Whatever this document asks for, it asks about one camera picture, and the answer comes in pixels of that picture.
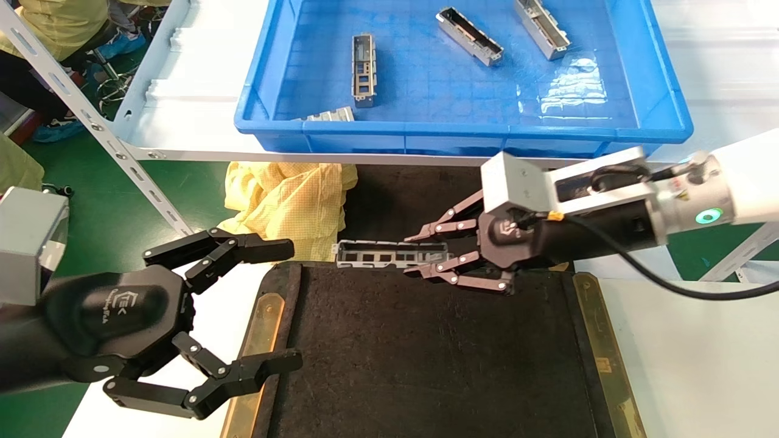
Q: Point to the chrome star-base office chair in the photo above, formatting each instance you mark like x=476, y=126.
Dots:
x=106, y=64

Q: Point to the white rack upright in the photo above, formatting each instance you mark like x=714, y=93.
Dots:
x=745, y=249

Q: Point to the blue plastic bin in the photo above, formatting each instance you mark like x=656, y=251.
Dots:
x=462, y=91

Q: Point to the grey metal housing part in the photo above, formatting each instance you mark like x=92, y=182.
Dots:
x=363, y=94
x=335, y=115
x=389, y=248
x=470, y=42
x=551, y=39

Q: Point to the black work mat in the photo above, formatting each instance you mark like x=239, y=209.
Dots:
x=414, y=353

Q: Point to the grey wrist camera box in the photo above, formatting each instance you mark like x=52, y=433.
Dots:
x=517, y=182
x=27, y=243

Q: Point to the grey perforated rack upright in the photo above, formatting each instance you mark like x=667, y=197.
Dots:
x=91, y=118

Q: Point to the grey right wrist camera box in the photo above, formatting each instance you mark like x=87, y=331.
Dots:
x=517, y=182

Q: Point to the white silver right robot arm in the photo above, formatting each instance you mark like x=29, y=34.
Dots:
x=742, y=182

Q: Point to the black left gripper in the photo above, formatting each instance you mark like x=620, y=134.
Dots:
x=109, y=316

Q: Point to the blue shoe cover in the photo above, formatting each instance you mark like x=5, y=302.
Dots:
x=58, y=131
x=122, y=44

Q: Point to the person yellow coat brown trousers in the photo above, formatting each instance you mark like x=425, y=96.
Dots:
x=15, y=167

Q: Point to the office chair with black casters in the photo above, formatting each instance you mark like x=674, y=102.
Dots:
x=58, y=190

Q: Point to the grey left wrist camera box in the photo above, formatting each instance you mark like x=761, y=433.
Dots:
x=27, y=243

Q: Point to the yellow cloth garment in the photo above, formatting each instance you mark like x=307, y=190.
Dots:
x=286, y=201

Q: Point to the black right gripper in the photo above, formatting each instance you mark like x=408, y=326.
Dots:
x=523, y=243

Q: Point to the person yellow coat dark trousers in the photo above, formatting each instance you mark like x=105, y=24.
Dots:
x=55, y=24

